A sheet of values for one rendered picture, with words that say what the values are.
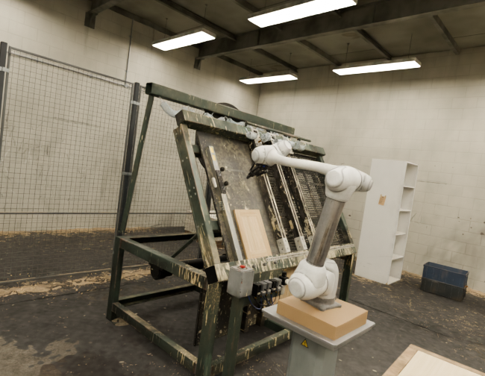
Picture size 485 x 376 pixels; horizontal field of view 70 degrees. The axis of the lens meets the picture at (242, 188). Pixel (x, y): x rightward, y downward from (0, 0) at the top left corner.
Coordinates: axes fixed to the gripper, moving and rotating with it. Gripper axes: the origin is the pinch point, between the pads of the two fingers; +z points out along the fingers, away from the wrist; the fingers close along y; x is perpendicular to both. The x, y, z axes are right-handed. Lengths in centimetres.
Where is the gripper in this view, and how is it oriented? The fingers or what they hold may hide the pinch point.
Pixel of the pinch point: (250, 174)
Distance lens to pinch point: 251.5
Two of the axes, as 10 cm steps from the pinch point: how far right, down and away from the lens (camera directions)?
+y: -7.6, -6.1, -2.3
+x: -3.1, 6.5, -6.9
